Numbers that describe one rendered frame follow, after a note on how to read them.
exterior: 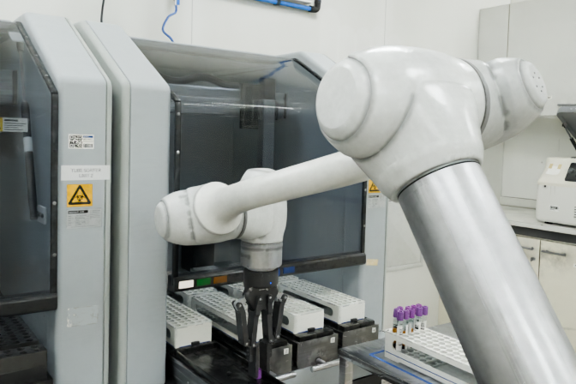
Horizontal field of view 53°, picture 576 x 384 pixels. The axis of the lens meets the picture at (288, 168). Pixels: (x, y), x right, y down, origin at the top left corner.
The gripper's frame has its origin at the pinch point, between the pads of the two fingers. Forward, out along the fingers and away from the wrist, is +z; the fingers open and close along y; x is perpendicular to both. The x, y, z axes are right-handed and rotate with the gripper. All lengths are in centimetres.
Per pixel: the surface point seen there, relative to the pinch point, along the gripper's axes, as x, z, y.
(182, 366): -14.3, 4.1, 11.3
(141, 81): -22, -60, 19
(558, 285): -54, 26, -224
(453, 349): 25.1, -3.4, -33.9
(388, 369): 15.1, 2.3, -24.5
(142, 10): -131, -99, -25
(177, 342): -21.7, 1.3, 8.9
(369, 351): 5.3, 2.4, -28.0
